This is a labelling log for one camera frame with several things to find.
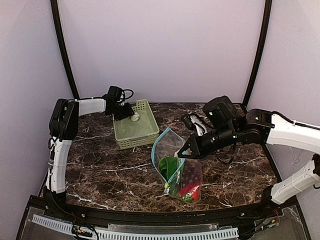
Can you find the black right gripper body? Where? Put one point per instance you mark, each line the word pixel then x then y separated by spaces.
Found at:
pixel 197 146

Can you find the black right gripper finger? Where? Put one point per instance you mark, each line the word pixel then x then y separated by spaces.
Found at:
pixel 187 155
pixel 190 146

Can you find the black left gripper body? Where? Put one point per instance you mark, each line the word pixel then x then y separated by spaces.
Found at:
pixel 125 111

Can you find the white garlic bulb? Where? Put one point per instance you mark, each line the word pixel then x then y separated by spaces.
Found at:
pixel 135 117

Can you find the green bok choy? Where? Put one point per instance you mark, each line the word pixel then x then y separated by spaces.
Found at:
pixel 168 166

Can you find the clear zip top bag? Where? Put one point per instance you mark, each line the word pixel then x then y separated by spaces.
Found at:
pixel 168 144

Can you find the dark red grapes bunch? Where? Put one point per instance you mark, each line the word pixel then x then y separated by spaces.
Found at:
pixel 192 172

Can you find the orange red chili pepper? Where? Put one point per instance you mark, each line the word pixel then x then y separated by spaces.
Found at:
pixel 190 193

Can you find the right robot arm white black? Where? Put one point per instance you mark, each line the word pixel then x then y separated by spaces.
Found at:
pixel 258 126

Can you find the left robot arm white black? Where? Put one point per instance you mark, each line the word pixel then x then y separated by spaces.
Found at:
pixel 64 126

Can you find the beige plastic basket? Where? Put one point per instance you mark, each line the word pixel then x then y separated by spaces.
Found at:
pixel 144 131

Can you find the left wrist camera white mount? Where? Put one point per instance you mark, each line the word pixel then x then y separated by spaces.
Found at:
pixel 124 97

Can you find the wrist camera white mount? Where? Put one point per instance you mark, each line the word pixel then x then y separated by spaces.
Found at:
pixel 194 122
pixel 124 97

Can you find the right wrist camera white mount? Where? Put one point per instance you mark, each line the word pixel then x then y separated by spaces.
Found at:
pixel 194 122

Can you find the black curved front rail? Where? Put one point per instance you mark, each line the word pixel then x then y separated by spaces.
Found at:
pixel 242 216

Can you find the left black frame post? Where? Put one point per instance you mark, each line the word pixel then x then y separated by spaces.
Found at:
pixel 63 49

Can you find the black frame post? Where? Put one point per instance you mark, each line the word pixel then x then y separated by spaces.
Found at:
pixel 63 49
pixel 259 52

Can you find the white slotted cable duct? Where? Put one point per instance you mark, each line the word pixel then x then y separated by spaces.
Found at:
pixel 130 232

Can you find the right black frame post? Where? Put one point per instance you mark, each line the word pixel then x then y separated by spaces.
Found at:
pixel 259 52

